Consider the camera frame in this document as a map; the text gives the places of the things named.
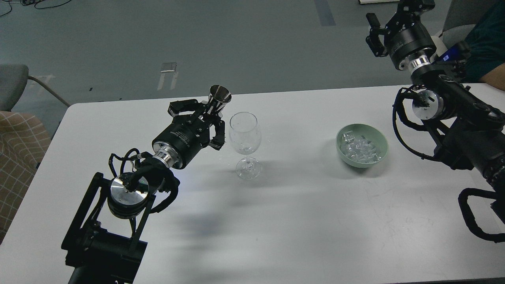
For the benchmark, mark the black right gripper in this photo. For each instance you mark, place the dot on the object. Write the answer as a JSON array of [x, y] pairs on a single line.
[[407, 34]]

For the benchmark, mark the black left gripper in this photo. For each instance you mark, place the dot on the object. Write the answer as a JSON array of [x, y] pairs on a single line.
[[188, 134]]

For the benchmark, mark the steel double jigger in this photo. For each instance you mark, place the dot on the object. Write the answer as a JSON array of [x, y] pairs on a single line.
[[218, 97]]

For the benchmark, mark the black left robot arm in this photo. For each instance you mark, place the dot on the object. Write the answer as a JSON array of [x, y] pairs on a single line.
[[103, 240]]

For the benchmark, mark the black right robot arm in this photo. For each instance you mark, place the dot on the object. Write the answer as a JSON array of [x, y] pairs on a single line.
[[468, 132]]

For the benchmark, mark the clear wine glass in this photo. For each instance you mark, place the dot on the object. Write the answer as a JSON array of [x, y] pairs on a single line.
[[245, 137]]

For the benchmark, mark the pile of ice cubes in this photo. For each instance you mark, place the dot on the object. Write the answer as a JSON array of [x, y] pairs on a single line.
[[360, 149]]

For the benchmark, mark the grey office chair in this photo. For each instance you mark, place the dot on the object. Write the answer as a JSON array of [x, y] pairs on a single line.
[[461, 18]]

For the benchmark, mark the person in dark green shirt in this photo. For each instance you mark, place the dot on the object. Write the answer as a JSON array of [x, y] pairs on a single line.
[[486, 63]]

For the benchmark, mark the green bowl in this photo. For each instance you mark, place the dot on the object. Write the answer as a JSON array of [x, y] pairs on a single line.
[[370, 133]]

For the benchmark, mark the checked beige cloth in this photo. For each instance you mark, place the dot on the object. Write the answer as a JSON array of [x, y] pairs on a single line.
[[23, 144]]

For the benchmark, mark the grey chair at left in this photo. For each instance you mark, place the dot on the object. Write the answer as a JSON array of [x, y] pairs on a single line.
[[13, 80]]

